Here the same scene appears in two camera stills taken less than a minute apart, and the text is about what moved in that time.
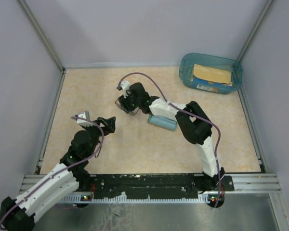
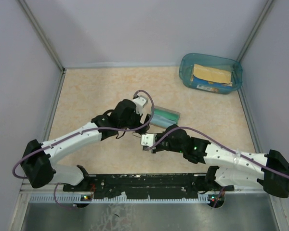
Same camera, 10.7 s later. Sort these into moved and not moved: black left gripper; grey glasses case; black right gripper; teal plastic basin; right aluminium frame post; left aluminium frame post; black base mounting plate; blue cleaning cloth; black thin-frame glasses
Moved: black thin-frame glasses; black left gripper; black right gripper
Not moved: teal plastic basin; blue cleaning cloth; black base mounting plate; grey glasses case; left aluminium frame post; right aluminium frame post
